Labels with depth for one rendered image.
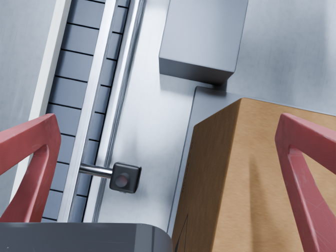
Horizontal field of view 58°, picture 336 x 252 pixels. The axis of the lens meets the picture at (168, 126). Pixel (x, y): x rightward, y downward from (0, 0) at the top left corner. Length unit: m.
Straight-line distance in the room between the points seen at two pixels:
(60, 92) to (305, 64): 0.37
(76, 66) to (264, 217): 0.33
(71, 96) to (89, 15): 0.12
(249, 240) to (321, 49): 0.41
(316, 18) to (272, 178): 0.41
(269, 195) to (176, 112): 0.30
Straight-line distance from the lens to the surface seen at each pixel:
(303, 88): 0.52
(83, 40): 0.46
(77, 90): 0.44
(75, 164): 0.35
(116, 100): 0.43
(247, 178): 0.19
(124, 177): 0.31
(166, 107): 0.47
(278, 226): 0.20
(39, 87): 0.42
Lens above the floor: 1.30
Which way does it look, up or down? 86 degrees down
